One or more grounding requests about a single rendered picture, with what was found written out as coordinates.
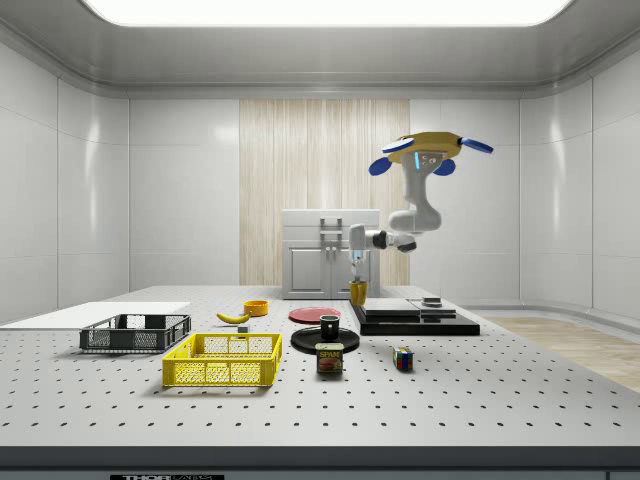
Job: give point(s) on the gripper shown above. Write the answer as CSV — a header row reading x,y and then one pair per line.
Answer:
x,y
358,268

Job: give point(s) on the yellow mug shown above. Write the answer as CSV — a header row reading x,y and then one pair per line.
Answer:
x,y
358,293

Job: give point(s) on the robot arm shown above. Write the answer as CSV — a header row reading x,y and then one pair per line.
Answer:
x,y
418,200

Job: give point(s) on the white cabinet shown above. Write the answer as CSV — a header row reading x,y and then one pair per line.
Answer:
x,y
305,260

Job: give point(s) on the black mug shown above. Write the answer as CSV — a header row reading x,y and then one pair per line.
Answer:
x,y
329,327

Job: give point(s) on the red plate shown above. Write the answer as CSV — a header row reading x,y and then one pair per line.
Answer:
x,y
307,315

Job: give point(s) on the black stove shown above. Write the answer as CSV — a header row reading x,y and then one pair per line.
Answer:
x,y
415,322

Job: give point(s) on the black plate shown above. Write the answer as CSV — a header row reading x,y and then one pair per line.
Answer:
x,y
305,341

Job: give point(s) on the flat-sided can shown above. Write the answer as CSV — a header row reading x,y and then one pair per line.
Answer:
x,y
329,359

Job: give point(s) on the puzzle cube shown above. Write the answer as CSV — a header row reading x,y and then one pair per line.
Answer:
x,y
403,358

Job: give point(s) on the yellow bowl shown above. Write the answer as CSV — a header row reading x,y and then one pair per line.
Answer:
x,y
255,309

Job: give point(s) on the banana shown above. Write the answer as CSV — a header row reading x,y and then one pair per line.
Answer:
x,y
232,318

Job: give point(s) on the drone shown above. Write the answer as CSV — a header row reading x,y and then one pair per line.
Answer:
x,y
431,142

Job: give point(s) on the yellow basket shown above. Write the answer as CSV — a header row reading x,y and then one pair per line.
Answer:
x,y
220,372

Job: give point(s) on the dark grey basket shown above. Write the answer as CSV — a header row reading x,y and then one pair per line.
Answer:
x,y
125,340

